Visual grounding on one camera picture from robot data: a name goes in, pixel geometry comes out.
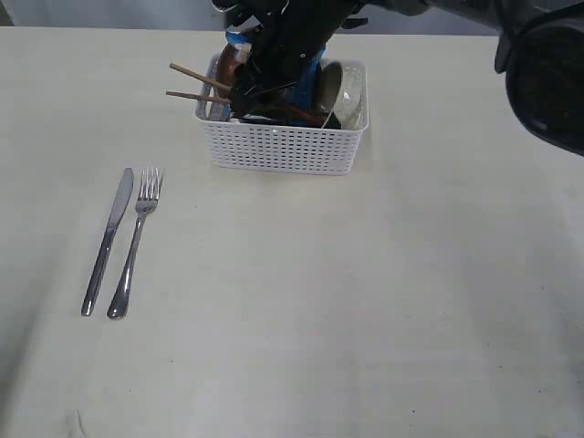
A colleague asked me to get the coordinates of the wooden chopstick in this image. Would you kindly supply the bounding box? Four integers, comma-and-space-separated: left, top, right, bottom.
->
165, 90, 231, 105
169, 63, 231, 93

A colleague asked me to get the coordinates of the brown wooden spoon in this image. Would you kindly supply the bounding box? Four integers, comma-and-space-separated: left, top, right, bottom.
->
254, 102, 328, 128

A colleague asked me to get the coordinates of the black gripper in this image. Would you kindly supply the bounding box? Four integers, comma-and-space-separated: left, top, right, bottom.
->
228, 1, 359, 115

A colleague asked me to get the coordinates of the blue chips bag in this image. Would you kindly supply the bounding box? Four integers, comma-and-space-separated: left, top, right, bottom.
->
224, 27, 326, 110

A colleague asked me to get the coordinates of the silver fork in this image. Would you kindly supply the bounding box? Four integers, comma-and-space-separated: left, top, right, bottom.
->
107, 167, 163, 319

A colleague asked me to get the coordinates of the upper wooden chopstick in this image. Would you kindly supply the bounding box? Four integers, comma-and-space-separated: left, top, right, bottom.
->
169, 63, 231, 93

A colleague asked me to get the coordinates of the lower wooden chopstick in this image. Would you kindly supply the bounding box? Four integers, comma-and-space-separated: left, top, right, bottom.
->
165, 90, 231, 105

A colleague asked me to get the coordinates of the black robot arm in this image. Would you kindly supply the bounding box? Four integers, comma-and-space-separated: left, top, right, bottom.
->
213, 1, 583, 155

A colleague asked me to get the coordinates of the silver table knife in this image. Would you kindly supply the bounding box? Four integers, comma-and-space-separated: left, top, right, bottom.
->
80, 168, 134, 317

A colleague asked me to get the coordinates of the grey ceramic bowl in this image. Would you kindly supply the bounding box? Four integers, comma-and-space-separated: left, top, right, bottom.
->
314, 60, 366, 131

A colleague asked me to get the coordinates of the brown wooden plate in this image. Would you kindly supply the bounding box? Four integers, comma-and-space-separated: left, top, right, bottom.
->
216, 44, 241, 87

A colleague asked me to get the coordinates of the white plastic woven basket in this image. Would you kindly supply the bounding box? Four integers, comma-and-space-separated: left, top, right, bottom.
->
194, 59, 369, 175

